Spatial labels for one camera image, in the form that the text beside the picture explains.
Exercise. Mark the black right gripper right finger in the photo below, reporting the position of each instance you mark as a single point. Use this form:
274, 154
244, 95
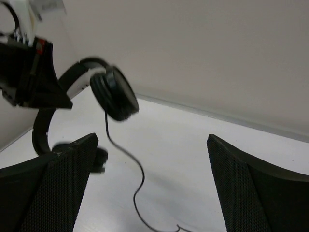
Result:
255, 195

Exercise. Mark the aluminium table edge rail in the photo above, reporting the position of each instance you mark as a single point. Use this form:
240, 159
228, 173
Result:
266, 127

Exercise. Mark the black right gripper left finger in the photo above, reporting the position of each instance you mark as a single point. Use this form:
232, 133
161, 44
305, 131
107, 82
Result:
44, 194

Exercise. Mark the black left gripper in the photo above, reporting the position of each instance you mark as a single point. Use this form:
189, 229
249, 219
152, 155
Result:
27, 75

